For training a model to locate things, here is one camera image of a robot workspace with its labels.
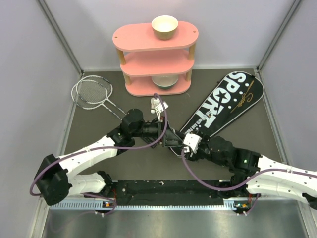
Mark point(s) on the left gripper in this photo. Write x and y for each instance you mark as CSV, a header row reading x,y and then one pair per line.
x,y
172,139

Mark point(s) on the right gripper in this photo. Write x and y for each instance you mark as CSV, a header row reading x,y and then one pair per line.
x,y
195,156

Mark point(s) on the white shuttlecock top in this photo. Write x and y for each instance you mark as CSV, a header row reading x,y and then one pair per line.
x,y
154,102

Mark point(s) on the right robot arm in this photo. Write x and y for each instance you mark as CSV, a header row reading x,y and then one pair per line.
x,y
253,173

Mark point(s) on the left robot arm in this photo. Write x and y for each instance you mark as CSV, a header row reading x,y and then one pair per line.
x,y
60,177

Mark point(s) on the badminton racket upper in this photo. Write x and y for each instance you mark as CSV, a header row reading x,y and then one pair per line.
x,y
104,82

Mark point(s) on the badminton racket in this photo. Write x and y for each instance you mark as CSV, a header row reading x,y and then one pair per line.
x,y
90,94
104,82

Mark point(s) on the badminton racket lower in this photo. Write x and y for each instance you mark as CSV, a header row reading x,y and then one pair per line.
x,y
90,94

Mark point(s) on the green bowl on bottom shelf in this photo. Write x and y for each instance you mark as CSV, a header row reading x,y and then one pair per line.
x,y
165,82

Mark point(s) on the black racket bag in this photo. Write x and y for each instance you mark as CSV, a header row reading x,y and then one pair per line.
x,y
234,95

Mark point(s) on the pink three-tier shelf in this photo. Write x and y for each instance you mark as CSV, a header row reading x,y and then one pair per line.
x,y
142,55

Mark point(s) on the cream bowl on top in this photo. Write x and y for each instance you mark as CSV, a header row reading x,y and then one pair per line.
x,y
164,26

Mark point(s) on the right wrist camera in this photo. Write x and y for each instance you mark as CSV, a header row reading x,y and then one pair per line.
x,y
192,141

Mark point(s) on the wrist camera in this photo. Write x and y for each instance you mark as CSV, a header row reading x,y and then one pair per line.
x,y
160,108
192,141

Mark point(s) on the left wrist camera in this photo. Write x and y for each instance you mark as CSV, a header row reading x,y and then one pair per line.
x,y
160,108

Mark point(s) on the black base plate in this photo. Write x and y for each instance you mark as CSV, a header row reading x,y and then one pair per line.
x,y
167,192

